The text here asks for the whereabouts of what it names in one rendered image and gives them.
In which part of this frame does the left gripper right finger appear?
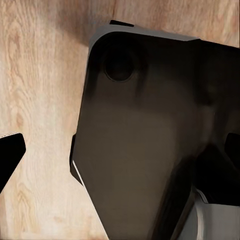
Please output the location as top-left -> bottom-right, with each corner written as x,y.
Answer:
224,133 -> 240,173

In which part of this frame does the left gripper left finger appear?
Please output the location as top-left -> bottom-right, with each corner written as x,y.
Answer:
0,133 -> 26,192

